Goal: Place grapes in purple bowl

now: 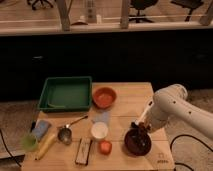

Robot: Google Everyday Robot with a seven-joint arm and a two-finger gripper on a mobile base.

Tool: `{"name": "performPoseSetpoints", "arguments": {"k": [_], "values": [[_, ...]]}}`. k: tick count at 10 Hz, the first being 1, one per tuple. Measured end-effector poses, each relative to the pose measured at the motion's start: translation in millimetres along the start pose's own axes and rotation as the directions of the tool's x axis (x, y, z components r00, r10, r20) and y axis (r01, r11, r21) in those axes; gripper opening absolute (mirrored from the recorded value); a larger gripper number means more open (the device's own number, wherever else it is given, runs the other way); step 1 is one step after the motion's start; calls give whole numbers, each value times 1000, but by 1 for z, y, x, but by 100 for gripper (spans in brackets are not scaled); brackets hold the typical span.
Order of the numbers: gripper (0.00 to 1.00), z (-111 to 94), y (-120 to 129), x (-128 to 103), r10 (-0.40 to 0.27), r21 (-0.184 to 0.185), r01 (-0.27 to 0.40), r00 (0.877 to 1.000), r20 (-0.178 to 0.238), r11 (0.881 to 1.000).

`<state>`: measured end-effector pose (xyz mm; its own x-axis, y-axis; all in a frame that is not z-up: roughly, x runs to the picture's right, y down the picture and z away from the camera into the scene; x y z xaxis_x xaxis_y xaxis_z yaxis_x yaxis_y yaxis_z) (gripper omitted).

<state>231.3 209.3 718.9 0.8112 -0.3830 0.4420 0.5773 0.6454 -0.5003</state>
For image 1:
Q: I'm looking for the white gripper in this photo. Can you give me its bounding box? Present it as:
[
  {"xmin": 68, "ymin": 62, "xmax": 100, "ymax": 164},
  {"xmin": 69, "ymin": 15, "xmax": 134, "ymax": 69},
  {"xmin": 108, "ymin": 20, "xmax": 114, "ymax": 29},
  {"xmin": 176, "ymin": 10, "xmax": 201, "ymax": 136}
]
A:
[{"xmin": 131, "ymin": 100, "xmax": 153, "ymax": 133}]

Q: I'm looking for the dark grapes bunch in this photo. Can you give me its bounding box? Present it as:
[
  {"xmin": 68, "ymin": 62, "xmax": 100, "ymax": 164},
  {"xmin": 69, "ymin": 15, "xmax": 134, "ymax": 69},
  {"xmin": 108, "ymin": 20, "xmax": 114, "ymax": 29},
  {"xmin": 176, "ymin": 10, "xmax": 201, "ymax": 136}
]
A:
[{"xmin": 138, "ymin": 122, "xmax": 147, "ymax": 134}]

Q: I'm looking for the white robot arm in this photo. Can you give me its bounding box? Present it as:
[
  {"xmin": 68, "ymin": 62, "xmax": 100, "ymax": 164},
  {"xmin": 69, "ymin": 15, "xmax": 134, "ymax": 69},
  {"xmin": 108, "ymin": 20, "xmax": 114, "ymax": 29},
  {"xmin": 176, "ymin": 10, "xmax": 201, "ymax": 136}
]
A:
[{"xmin": 133, "ymin": 84, "xmax": 213, "ymax": 140}]

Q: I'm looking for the dark purple bowl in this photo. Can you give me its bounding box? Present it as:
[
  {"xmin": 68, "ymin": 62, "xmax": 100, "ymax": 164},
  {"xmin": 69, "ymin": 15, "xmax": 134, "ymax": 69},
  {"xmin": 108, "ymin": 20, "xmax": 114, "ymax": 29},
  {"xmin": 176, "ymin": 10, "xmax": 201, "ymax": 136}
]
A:
[{"xmin": 124, "ymin": 129, "xmax": 151, "ymax": 156}]

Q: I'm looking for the orange bowl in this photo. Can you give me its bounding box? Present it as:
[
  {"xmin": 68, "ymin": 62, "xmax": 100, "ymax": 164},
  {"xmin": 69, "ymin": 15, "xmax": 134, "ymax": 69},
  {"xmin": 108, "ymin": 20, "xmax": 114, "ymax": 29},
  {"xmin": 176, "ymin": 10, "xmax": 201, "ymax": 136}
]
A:
[{"xmin": 93, "ymin": 87, "xmax": 117, "ymax": 109}]

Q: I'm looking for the red orange fruit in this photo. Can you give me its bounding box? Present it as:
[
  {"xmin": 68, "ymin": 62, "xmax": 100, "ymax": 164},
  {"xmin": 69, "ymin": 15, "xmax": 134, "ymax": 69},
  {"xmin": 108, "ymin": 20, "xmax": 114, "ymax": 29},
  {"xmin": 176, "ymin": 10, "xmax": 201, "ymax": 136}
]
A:
[{"xmin": 99, "ymin": 140, "xmax": 112, "ymax": 155}]

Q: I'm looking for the white cup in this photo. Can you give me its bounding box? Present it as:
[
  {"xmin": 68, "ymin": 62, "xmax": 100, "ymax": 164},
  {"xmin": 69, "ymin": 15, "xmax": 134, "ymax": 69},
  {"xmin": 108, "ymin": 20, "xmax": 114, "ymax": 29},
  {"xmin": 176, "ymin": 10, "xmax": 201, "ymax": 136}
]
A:
[{"xmin": 91, "ymin": 122, "xmax": 108, "ymax": 140}]

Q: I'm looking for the green plastic tray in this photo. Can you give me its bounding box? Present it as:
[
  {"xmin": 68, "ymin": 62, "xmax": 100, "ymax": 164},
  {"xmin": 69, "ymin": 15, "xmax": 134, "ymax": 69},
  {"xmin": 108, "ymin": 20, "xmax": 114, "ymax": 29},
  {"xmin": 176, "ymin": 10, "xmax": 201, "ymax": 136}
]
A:
[{"xmin": 38, "ymin": 76, "xmax": 92, "ymax": 113}]

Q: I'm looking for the metal ladle spoon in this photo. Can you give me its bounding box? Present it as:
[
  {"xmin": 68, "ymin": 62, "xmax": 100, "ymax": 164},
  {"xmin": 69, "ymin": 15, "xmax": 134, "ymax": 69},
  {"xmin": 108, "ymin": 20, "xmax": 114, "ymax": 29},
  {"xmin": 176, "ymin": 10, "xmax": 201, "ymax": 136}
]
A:
[{"xmin": 57, "ymin": 116, "xmax": 87, "ymax": 145}]

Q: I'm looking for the yellow banana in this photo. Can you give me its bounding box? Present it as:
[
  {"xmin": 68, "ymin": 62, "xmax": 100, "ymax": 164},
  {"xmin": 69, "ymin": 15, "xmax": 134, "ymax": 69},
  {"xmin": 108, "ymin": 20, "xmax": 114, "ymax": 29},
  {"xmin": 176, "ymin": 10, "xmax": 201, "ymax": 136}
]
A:
[{"xmin": 35, "ymin": 134, "xmax": 56, "ymax": 160}]

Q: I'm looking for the blue sponge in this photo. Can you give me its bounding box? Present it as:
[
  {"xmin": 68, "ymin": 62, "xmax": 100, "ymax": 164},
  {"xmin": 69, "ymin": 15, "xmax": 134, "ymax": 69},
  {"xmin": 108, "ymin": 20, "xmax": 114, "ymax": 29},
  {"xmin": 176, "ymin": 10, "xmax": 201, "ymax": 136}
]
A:
[{"xmin": 32, "ymin": 120, "xmax": 51, "ymax": 141}]

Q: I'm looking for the green plastic cup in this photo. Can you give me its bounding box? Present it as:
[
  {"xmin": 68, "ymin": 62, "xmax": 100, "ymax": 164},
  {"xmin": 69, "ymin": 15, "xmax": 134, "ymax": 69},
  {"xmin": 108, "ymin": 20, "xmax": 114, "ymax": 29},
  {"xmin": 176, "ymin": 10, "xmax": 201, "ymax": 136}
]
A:
[{"xmin": 21, "ymin": 134, "xmax": 38, "ymax": 152}]

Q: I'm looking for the office chair centre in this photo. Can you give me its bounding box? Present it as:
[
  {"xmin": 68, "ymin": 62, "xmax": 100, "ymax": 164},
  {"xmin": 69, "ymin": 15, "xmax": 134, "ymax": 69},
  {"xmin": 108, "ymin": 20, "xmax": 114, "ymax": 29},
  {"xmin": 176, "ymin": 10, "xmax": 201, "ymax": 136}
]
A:
[{"xmin": 129, "ymin": 0, "xmax": 158, "ymax": 23}]

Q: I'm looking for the office chair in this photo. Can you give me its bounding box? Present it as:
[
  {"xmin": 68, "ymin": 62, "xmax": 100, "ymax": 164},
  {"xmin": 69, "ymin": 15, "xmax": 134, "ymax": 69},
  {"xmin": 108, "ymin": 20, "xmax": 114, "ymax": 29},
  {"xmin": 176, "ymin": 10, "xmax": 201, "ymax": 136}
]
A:
[
  {"xmin": 26, "ymin": 0, "xmax": 53, "ymax": 11},
  {"xmin": 129, "ymin": 0, "xmax": 158, "ymax": 23},
  {"xmin": 171, "ymin": 0, "xmax": 204, "ymax": 22}
]

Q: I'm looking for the office chair right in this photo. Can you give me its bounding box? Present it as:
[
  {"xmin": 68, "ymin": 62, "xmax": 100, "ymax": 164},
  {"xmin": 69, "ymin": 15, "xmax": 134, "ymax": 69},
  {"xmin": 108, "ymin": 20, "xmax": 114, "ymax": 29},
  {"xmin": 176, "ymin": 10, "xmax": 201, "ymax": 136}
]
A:
[{"xmin": 171, "ymin": 0, "xmax": 204, "ymax": 22}]

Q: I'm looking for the office chair left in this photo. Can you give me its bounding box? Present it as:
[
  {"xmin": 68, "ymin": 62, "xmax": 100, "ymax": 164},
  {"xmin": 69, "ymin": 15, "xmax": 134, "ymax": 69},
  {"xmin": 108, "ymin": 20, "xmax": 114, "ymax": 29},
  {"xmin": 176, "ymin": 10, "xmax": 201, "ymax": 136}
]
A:
[{"xmin": 26, "ymin": 0, "xmax": 53, "ymax": 11}]

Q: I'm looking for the black cable right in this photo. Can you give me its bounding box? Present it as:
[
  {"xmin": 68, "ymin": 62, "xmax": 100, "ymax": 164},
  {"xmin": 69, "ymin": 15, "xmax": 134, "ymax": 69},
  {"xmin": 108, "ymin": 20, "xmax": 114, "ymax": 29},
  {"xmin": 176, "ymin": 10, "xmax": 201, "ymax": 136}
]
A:
[{"xmin": 169, "ymin": 133, "xmax": 213, "ymax": 171}]

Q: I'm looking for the black cable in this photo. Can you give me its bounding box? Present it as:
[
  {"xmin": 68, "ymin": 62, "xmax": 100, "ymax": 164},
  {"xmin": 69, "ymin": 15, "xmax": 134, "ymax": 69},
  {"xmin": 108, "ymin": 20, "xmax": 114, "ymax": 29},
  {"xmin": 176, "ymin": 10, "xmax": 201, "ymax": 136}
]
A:
[
  {"xmin": 0, "ymin": 128, "xmax": 23, "ymax": 168},
  {"xmin": 169, "ymin": 133, "xmax": 213, "ymax": 171}
]

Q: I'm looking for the black cable left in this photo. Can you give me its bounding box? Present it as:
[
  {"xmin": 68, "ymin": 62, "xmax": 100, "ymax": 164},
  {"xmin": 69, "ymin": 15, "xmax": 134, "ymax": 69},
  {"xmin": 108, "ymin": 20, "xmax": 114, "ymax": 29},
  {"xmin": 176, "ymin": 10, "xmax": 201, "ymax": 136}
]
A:
[{"xmin": 0, "ymin": 128, "xmax": 23, "ymax": 168}]

